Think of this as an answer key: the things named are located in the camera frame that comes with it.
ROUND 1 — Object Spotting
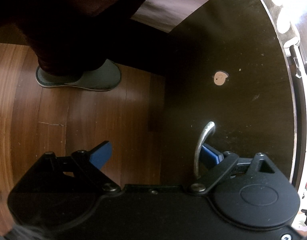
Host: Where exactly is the nightstand drawer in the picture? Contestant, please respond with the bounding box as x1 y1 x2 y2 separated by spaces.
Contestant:
159 10 299 185

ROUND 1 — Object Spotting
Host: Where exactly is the round tan sticker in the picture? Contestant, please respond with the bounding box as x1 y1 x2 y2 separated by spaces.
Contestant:
214 71 229 86

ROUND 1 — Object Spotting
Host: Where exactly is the grey slipper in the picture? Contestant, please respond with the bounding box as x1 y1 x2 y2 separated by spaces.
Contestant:
36 60 121 92

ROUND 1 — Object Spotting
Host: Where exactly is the person's dark trouser leg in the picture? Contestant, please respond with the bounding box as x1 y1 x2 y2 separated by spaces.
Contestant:
0 0 167 83

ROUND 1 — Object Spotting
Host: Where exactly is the brown bed sheet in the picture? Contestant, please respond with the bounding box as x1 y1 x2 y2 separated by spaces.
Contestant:
132 0 209 33

